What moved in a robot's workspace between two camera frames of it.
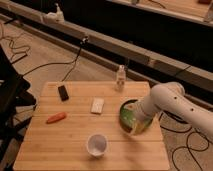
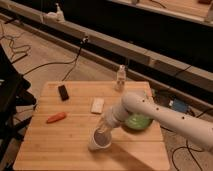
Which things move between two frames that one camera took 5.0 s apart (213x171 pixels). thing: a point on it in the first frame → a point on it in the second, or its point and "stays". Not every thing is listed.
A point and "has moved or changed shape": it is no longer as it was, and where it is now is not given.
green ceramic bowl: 133,117 stays
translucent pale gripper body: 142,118 → 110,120
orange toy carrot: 56,117 stays
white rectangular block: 97,106 stays
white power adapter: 56,17 stays
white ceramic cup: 96,145 has moved or changed shape
